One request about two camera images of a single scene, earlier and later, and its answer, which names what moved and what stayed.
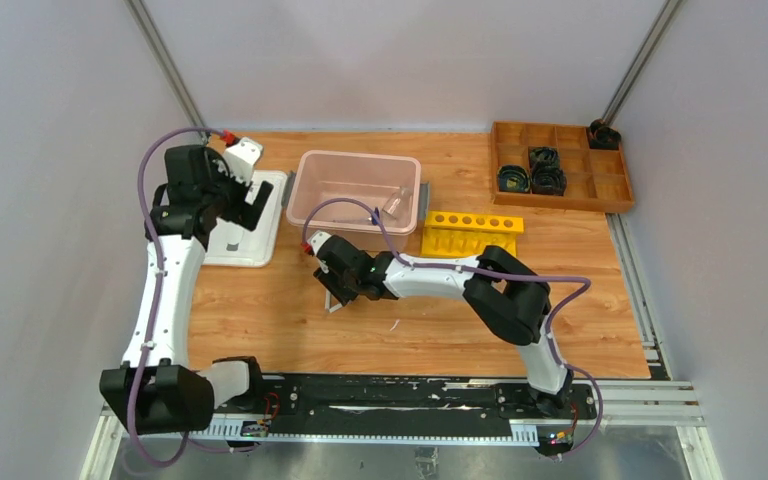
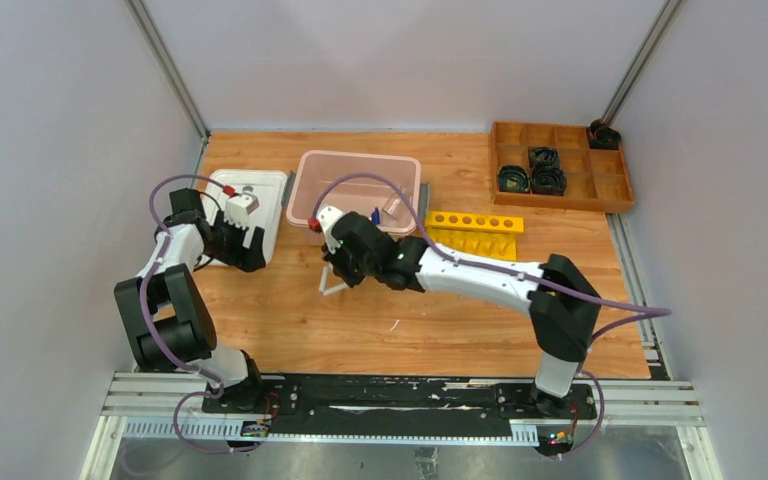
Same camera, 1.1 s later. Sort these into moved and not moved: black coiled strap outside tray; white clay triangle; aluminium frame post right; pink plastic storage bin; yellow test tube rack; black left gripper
Moved: black left gripper; white clay triangle
Not moved: aluminium frame post right; black coiled strap outside tray; yellow test tube rack; pink plastic storage bin
